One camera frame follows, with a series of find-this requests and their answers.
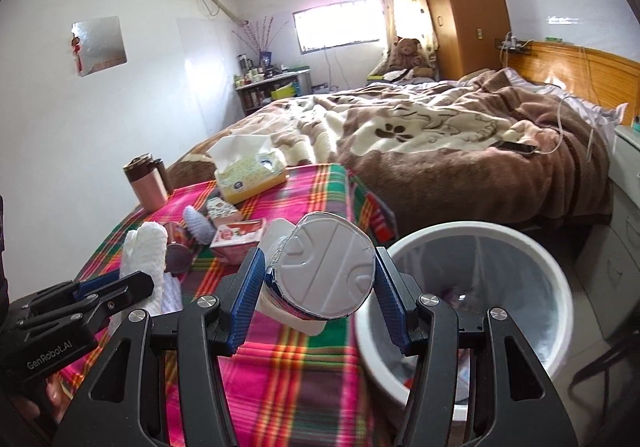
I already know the plaid cloth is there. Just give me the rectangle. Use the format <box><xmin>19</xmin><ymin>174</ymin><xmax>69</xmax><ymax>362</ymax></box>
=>
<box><xmin>57</xmin><ymin>164</ymin><xmax>401</xmax><ymax>447</ymax></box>

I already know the low storage shelf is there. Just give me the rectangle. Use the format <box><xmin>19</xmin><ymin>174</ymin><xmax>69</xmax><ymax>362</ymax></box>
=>
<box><xmin>235</xmin><ymin>68</ymin><xmax>313</xmax><ymax>117</ymax></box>

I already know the white charging cable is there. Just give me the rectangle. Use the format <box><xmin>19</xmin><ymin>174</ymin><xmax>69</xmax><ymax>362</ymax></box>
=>
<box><xmin>537</xmin><ymin>94</ymin><xmax>601</xmax><ymax>158</ymax></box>

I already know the lilac pillow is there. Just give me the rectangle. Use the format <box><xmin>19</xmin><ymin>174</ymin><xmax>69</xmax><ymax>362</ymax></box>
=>
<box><xmin>505</xmin><ymin>70</ymin><xmax>626</xmax><ymax>128</ymax></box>

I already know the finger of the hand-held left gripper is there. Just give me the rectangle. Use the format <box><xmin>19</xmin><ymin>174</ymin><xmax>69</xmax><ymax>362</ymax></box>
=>
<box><xmin>25</xmin><ymin>276</ymin><xmax>123</xmax><ymax>315</ymax></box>
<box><xmin>20</xmin><ymin>271</ymin><xmax>155</xmax><ymax>333</ymax></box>

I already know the white trash bin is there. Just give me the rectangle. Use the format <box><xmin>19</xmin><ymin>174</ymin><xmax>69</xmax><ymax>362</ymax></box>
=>
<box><xmin>354</xmin><ymin>221</ymin><xmax>575</xmax><ymax>410</ymax></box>

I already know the grey nightstand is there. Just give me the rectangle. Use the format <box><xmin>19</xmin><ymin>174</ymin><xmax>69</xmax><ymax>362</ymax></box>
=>
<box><xmin>575</xmin><ymin>124</ymin><xmax>640</xmax><ymax>343</ymax></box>

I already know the person's left hand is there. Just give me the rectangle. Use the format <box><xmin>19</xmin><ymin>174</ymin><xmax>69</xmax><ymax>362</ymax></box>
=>
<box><xmin>10</xmin><ymin>372</ymin><xmax>66</xmax><ymax>425</ymax></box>

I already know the wooden wardrobe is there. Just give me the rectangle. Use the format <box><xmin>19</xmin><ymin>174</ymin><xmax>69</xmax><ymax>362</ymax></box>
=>
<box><xmin>412</xmin><ymin>0</ymin><xmax>511</xmax><ymax>80</ymax></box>

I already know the vase with dry branches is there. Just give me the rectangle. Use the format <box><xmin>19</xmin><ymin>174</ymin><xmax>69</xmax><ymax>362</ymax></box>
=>
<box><xmin>232</xmin><ymin>16</ymin><xmax>281</xmax><ymax>73</ymax></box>

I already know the purple foam fruit net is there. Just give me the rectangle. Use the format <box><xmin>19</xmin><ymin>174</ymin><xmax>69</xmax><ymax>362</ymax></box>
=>
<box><xmin>182</xmin><ymin>204</ymin><xmax>213</xmax><ymax>245</ymax></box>

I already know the translucent bin liner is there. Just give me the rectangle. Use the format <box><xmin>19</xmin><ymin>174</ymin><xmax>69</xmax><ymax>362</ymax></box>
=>
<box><xmin>387</xmin><ymin>234</ymin><xmax>561</xmax><ymax>368</ymax></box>

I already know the pink thermos bottle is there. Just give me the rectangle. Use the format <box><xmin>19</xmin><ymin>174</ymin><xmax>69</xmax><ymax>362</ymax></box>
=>
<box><xmin>122</xmin><ymin>153</ymin><xmax>173</xmax><ymax>213</ymax></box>

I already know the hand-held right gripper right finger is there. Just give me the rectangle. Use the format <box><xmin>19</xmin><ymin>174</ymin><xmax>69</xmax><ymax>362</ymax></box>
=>
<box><xmin>375</xmin><ymin>247</ymin><xmax>568</xmax><ymax>447</ymax></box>

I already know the black chair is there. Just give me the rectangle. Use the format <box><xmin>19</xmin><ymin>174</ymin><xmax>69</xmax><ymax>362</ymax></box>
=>
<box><xmin>567</xmin><ymin>327</ymin><xmax>640</xmax><ymax>408</ymax></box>

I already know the wooden headboard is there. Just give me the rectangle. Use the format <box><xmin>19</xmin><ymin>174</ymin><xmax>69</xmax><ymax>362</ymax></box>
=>
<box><xmin>520</xmin><ymin>41</ymin><xmax>640</xmax><ymax>110</ymax></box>

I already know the silver wall panel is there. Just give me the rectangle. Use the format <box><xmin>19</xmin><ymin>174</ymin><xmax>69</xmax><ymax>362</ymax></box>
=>
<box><xmin>70</xmin><ymin>16</ymin><xmax>128</xmax><ymax>77</ymax></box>

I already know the row of cosmetic bottles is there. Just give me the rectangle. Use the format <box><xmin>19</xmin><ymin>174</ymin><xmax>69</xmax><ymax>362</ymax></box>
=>
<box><xmin>235</xmin><ymin>52</ymin><xmax>286</xmax><ymax>88</ymax></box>

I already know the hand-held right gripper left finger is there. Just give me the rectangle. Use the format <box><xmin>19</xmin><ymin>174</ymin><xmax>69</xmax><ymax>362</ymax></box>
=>
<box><xmin>50</xmin><ymin>247</ymin><xmax>266</xmax><ymax>447</ymax></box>

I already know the brown floral blanket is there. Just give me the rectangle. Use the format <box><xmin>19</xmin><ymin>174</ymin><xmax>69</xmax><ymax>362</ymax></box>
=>
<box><xmin>167</xmin><ymin>70</ymin><xmax>616</xmax><ymax>228</ymax></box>

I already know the power strip shelf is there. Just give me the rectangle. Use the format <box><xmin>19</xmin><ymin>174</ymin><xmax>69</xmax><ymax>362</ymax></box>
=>
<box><xmin>495</xmin><ymin>32</ymin><xmax>535</xmax><ymax>55</ymax></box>

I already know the wrapped air conditioner pipe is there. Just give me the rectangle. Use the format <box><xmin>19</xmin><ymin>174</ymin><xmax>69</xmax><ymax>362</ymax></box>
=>
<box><xmin>192</xmin><ymin>0</ymin><xmax>248</xmax><ymax>25</ymax></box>

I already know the black smartphone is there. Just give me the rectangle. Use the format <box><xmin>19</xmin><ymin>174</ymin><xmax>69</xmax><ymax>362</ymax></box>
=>
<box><xmin>495</xmin><ymin>140</ymin><xmax>540</xmax><ymax>157</ymax></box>

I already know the yellow tissue box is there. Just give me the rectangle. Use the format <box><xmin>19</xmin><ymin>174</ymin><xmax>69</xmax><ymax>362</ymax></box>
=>
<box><xmin>206</xmin><ymin>134</ymin><xmax>290</xmax><ymax>204</ymax></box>

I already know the pink patterned box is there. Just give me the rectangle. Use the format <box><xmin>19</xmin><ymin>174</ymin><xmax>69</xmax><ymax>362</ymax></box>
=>
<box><xmin>209</xmin><ymin>217</ymin><xmax>267</xmax><ymax>262</ymax></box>

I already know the brown teddy bear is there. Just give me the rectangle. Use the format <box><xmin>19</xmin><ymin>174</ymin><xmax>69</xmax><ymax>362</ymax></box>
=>
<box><xmin>382</xmin><ymin>37</ymin><xmax>433</xmax><ymax>80</ymax></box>

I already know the white paper towel roll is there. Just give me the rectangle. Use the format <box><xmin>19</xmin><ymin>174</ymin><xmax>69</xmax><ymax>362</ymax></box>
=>
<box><xmin>120</xmin><ymin>221</ymin><xmax>169</xmax><ymax>318</ymax></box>

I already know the window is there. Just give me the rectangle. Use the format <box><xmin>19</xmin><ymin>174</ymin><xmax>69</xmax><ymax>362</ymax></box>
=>
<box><xmin>291</xmin><ymin>0</ymin><xmax>388</xmax><ymax>53</ymax></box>

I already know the patterned small pouch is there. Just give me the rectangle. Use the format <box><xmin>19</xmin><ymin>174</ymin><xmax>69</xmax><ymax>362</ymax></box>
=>
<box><xmin>206</xmin><ymin>197</ymin><xmax>242</xmax><ymax>224</ymax></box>

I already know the red can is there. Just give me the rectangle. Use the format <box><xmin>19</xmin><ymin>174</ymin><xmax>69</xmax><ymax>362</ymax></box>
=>
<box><xmin>165</xmin><ymin>221</ymin><xmax>193</xmax><ymax>273</ymax></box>

